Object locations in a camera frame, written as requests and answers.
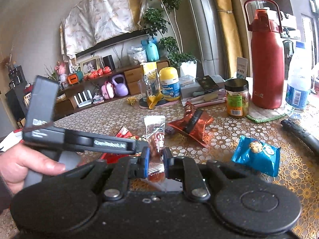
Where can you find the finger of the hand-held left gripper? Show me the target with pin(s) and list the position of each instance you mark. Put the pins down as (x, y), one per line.
(141, 146)

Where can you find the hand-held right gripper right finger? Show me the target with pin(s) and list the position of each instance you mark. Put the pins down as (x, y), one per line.
(167, 168)

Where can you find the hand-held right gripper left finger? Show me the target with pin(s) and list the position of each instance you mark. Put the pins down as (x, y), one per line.
(145, 161)

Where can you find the clear sausage packet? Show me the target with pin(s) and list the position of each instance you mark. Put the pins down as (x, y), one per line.
(155, 134)

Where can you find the orange foil snack packet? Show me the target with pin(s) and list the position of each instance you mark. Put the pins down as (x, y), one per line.
(194, 127)

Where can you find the red cardboard box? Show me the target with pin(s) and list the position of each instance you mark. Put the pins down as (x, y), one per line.
(11, 139)

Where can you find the person's left hand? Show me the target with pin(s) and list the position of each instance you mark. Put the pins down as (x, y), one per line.
(17, 161)

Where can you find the red snack packet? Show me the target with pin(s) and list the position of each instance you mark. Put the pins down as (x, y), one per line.
(124, 132)

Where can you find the white router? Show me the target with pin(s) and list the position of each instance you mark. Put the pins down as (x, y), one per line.
(83, 99)

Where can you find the small yellow toy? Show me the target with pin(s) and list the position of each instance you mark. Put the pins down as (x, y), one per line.
(131, 100)

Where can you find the banana peel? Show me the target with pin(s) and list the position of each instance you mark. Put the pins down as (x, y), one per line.
(154, 100)

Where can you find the glass cup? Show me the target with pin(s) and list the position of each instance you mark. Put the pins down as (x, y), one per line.
(144, 92)

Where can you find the pink toy case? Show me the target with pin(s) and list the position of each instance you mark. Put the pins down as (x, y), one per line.
(108, 90)

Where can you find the orange green clock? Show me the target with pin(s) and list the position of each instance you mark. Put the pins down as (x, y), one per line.
(74, 78)

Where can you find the purple kettlebell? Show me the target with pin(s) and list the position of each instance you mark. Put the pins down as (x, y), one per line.
(120, 88)

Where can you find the yellow lid supplement bottle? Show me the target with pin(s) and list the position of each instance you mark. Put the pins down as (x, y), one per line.
(169, 84)

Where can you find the yellow foil pouch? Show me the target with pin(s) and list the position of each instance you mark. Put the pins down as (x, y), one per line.
(150, 77)

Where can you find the row of red ornaments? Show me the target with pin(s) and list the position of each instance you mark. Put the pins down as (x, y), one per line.
(98, 72)

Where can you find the pink doll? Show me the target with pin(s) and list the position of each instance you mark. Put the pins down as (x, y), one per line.
(61, 69)

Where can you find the wooden television cabinet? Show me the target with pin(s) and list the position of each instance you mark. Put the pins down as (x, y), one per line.
(132, 76)

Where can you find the grey flat box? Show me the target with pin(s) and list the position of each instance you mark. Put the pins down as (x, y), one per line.
(189, 90)

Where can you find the black side cabinet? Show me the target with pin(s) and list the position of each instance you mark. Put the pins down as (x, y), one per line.
(13, 97)

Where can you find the pink books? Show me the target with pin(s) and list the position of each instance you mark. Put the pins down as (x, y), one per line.
(211, 99)

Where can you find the black speaker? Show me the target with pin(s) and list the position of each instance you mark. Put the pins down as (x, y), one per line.
(109, 62)

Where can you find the clear plastic bag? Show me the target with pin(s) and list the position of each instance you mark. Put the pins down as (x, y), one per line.
(137, 56)

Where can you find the blue snack packet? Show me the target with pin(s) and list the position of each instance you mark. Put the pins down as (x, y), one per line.
(256, 151)

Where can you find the white plant pot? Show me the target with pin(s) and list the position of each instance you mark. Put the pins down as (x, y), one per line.
(188, 69)

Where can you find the black flat box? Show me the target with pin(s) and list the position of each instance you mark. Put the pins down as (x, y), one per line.
(206, 82)

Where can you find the light blue jug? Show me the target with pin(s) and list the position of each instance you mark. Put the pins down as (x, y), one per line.
(150, 51)

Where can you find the glass jar with black lid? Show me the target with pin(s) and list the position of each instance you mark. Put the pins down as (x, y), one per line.
(236, 99)

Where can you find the black television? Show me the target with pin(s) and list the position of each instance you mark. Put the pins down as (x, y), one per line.
(109, 43)

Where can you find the green edged cloth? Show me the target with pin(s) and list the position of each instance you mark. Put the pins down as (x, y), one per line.
(264, 115)

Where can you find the white paper card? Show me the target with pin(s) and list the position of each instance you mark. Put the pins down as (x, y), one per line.
(241, 67)

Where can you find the floral dust cloth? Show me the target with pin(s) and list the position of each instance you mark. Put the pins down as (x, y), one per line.
(99, 15)

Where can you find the red thermos bottle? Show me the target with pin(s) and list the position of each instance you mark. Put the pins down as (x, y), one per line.
(266, 67)

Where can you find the standing air conditioner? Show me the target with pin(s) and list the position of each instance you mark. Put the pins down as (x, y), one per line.
(204, 17)

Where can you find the yellow curtain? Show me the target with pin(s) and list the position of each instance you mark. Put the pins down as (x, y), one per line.
(226, 17)

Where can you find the clear water bottle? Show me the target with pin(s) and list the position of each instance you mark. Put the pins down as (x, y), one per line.
(297, 84)

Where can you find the white washing machine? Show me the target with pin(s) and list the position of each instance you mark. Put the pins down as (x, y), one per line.
(291, 34)

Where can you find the photo frame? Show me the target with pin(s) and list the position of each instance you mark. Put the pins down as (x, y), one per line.
(89, 66)

